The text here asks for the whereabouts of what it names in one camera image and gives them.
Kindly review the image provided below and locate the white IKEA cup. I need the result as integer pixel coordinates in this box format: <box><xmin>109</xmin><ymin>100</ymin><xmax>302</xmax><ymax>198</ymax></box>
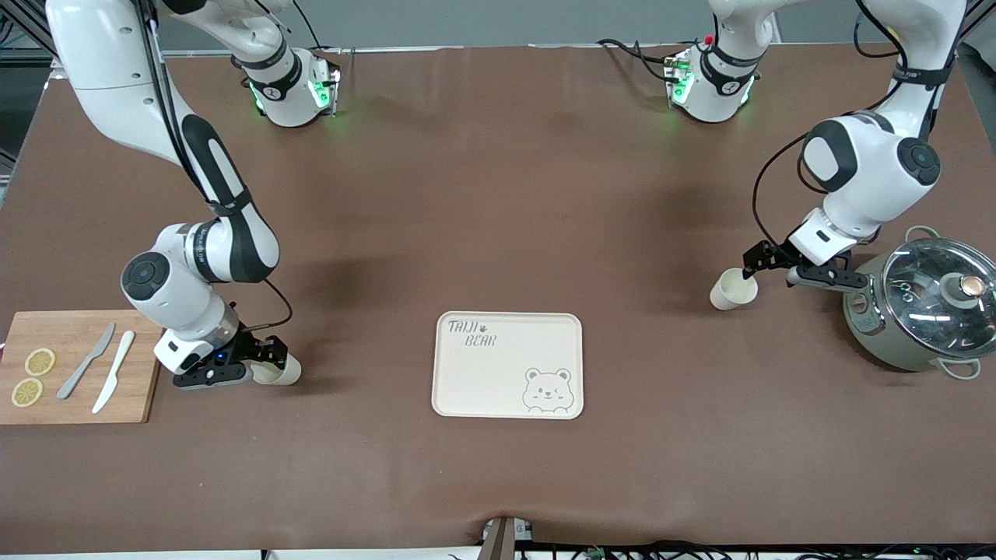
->
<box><xmin>251</xmin><ymin>354</ymin><xmax>303</xmax><ymax>387</ymax></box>
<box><xmin>709</xmin><ymin>268</ymin><xmax>759</xmax><ymax>312</ymax></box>

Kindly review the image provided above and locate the white plastic knife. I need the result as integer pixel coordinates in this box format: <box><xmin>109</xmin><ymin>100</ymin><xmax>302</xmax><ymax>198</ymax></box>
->
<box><xmin>92</xmin><ymin>331</ymin><xmax>136</xmax><ymax>415</ymax></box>

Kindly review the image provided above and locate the grey plastic knife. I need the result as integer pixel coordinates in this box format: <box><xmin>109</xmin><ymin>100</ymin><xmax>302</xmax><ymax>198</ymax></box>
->
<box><xmin>56</xmin><ymin>323</ymin><xmax>117</xmax><ymax>401</ymax></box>

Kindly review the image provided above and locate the grey electric cooking pot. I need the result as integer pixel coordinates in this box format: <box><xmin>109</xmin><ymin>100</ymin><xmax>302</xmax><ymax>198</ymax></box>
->
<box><xmin>843</xmin><ymin>226</ymin><xmax>996</xmax><ymax>380</ymax></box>

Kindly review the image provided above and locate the bamboo cutting board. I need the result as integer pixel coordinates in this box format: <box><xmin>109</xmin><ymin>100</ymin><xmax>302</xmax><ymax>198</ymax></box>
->
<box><xmin>0</xmin><ymin>310</ymin><xmax>166</xmax><ymax>425</ymax></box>

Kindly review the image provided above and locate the glass pot lid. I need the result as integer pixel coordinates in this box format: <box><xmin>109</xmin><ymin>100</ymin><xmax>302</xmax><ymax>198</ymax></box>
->
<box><xmin>881</xmin><ymin>238</ymin><xmax>996</xmax><ymax>360</ymax></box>

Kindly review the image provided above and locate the cream bear print tray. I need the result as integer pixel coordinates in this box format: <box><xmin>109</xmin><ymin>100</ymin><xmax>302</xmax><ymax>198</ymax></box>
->
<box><xmin>432</xmin><ymin>311</ymin><xmax>584</xmax><ymax>421</ymax></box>

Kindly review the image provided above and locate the brown table mat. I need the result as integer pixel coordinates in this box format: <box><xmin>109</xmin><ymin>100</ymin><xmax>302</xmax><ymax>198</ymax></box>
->
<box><xmin>0</xmin><ymin>43</ymin><xmax>996</xmax><ymax>555</ymax></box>

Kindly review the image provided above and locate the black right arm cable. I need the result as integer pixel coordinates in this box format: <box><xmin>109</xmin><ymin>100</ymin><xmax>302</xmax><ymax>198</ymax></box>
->
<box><xmin>136</xmin><ymin>0</ymin><xmax>294</xmax><ymax>331</ymax></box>

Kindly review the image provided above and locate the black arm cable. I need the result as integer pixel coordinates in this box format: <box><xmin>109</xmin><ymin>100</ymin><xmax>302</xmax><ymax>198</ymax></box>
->
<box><xmin>751</xmin><ymin>0</ymin><xmax>958</xmax><ymax>250</ymax></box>
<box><xmin>136</xmin><ymin>0</ymin><xmax>294</xmax><ymax>331</ymax></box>

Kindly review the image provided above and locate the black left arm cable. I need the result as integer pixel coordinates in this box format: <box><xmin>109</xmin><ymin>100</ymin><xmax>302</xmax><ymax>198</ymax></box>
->
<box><xmin>751</xmin><ymin>0</ymin><xmax>958</xmax><ymax>250</ymax></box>

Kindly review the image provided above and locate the black base cable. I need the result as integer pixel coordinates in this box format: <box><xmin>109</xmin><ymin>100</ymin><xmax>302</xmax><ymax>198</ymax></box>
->
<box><xmin>596</xmin><ymin>37</ymin><xmax>679</xmax><ymax>83</ymax></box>

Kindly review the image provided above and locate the grey metal bracket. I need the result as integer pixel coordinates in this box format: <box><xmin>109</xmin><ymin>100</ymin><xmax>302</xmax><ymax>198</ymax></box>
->
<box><xmin>476</xmin><ymin>515</ymin><xmax>538</xmax><ymax>560</ymax></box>

